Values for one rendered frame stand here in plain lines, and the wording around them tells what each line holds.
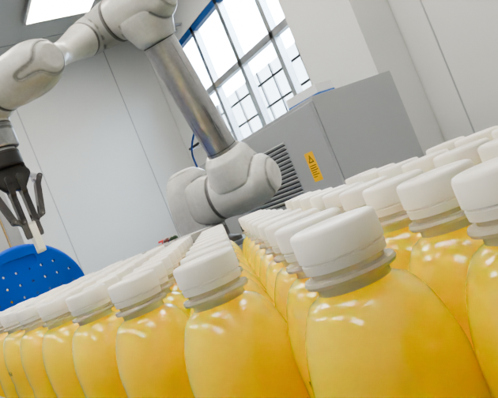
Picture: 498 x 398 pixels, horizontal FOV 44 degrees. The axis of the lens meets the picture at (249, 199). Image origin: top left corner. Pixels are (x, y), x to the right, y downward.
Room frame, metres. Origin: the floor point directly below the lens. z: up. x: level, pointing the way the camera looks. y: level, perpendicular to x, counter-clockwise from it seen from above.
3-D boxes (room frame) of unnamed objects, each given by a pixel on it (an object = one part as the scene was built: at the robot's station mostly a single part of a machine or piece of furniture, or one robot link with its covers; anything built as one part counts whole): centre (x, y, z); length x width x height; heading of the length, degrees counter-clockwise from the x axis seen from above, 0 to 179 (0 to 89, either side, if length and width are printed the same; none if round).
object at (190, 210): (2.01, 0.17, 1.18); 0.18 x 0.16 x 0.22; 63
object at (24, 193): (1.36, 0.46, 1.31); 0.04 x 0.01 x 0.11; 33
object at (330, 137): (3.85, -0.15, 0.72); 2.15 x 0.54 x 1.45; 27
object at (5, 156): (1.36, 0.47, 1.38); 0.08 x 0.07 x 0.09; 123
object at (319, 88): (3.13, -0.49, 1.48); 0.24 x 0.12 x 0.08; 35
